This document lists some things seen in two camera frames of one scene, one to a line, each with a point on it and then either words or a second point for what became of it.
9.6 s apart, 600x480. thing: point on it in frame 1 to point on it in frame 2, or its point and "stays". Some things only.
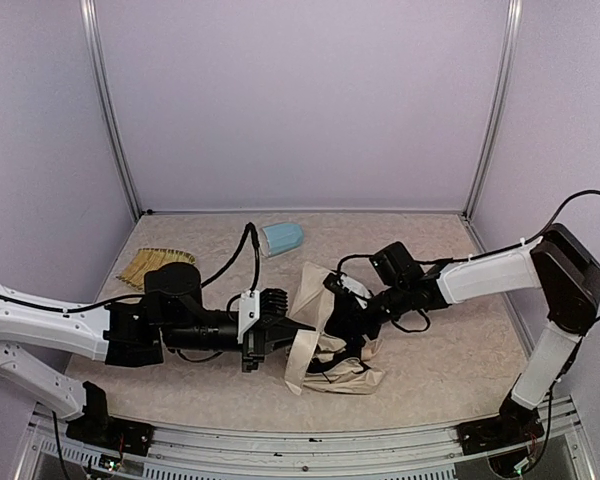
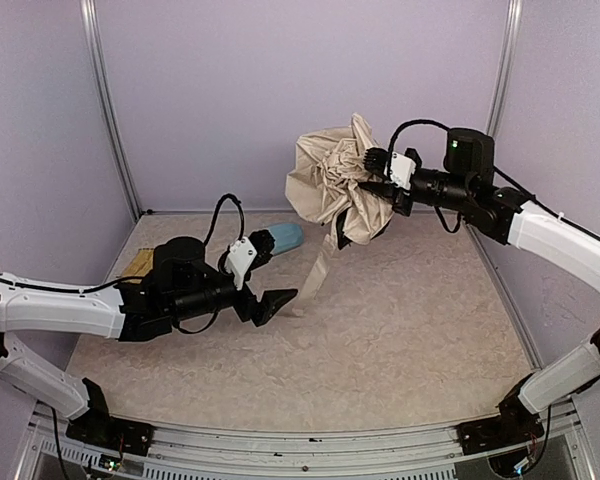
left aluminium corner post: x=100 y=77 stays
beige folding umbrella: x=308 y=313 to x=324 y=185
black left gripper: x=255 y=342 to x=245 y=301
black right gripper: x=345 y=312 to x=400 y=198
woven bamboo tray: x=151 y=259 stays
